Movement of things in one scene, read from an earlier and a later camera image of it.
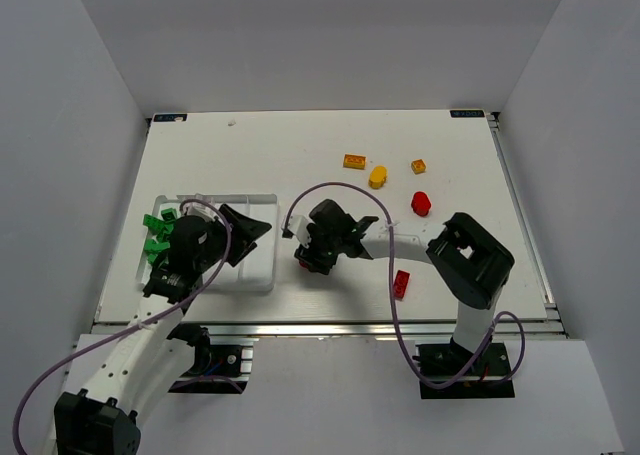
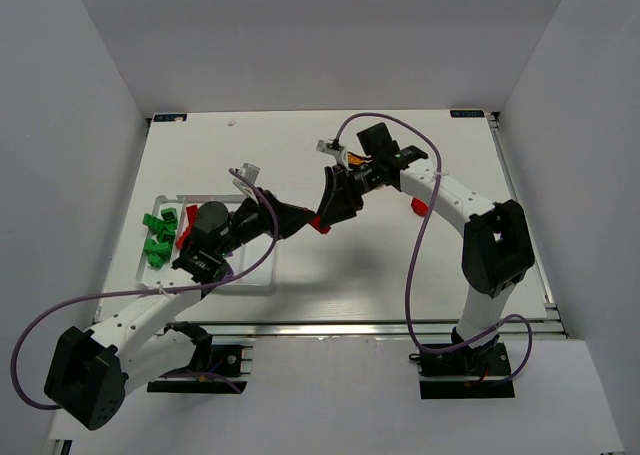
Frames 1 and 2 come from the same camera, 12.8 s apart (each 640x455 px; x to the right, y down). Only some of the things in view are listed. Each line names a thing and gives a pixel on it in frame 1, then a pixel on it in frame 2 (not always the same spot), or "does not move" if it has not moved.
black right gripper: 312,254 -> 347,184
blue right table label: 467,113 does not move
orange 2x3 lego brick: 354,161 does not move
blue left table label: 170,117 does not move
